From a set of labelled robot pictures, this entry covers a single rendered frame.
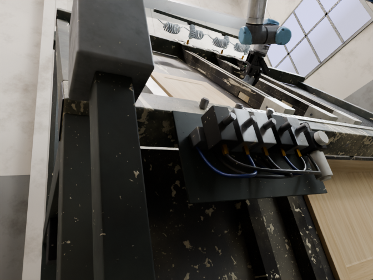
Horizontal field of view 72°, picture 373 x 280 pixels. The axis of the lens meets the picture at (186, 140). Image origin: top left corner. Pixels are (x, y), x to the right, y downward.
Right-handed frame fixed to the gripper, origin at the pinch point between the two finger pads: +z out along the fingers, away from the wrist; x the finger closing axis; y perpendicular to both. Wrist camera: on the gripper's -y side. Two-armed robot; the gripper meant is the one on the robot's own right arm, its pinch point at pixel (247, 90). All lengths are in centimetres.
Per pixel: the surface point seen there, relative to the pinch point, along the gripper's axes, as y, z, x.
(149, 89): 66, -1, 30
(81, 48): 90, -16, 65
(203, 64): 11.7, -3.1, -32.3
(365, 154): -39, 7, 50
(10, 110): 128, 131, -227
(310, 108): -18.2, -3.7, 26.5
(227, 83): 11.7, -1.3, -3.0
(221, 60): -18, -4, -59
